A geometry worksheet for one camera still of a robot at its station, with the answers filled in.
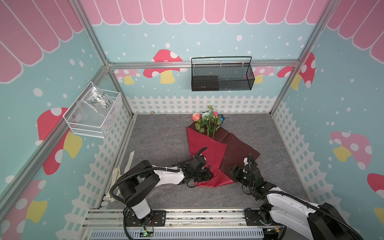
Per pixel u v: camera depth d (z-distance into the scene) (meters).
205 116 1.13
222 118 1.12
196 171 0.70
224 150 0.97
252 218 0.74
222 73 0.93
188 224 0.73
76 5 0.68
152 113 1.24
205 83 1.02
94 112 0.73
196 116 1.13
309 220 0.43
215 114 1.10
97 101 0.74
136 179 0.52
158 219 0.74
